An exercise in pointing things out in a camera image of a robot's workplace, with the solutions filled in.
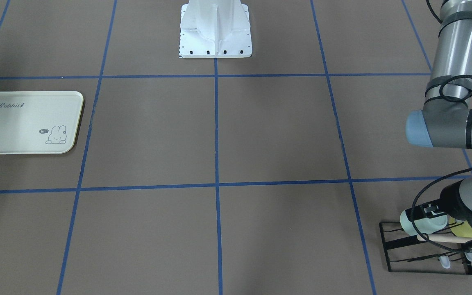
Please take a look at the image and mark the black wire cup rack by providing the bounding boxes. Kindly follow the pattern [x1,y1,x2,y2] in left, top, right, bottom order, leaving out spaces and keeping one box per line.
[378,222,472,276]

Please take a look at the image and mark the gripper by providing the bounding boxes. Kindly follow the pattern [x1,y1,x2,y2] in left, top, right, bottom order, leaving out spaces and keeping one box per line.
[418,186,461,217]

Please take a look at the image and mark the green plastic cup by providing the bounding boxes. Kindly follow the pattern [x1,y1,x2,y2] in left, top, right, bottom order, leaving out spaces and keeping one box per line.
[399,210,448,236]

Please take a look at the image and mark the yellow plastic cup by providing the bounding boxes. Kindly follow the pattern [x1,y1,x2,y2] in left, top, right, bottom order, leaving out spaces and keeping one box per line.
[451,222,472,238]

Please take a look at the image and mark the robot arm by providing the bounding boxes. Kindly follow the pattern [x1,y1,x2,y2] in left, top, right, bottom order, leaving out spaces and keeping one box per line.
[405,0,472,220]

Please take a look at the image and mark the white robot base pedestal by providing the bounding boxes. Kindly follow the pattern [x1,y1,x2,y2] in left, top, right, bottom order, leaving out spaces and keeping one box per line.
[179,0,253,59]

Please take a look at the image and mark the cream rabbit tray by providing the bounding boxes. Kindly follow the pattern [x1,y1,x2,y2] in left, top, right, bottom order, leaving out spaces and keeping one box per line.
[0,91,84,154]

